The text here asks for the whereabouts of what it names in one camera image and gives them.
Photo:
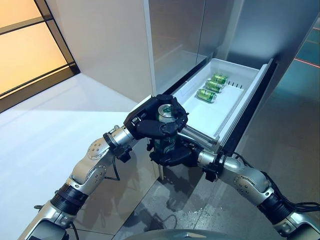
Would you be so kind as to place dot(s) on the tall grey metal cabinet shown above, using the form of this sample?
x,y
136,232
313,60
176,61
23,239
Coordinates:
x,y
262,30

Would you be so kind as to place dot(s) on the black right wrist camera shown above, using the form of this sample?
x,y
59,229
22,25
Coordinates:
x,y
212,172

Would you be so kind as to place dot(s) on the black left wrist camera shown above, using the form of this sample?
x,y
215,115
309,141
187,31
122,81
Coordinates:
x,y
124,155

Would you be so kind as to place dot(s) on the stainless steel fridge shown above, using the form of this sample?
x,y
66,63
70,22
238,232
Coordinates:
x,y
175,37

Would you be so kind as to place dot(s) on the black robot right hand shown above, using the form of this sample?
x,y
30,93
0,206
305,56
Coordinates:
x,y
180,157

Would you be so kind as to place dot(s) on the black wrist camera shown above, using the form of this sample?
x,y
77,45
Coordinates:
x,y
124,155
212,172

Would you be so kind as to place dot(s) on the green beer can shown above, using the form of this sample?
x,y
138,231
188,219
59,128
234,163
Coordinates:
x,y
214,86
165,111
206,95
219,78

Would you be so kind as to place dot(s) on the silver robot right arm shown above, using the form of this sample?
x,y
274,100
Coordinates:
x,y
245,180

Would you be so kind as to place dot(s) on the white fridge drawer steel front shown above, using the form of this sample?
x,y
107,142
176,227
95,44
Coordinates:
x,y
225,112

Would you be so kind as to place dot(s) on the orange window with black frame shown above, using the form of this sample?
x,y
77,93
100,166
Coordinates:
x,y
25,55

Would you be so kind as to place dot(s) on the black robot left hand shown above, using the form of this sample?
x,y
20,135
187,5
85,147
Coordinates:
x,y
145,112

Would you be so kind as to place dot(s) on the white counter cabinet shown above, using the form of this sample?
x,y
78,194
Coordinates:
x,y
130,192

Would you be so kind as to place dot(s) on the grey robot torso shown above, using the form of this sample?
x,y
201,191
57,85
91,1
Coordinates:
x,y
187,235

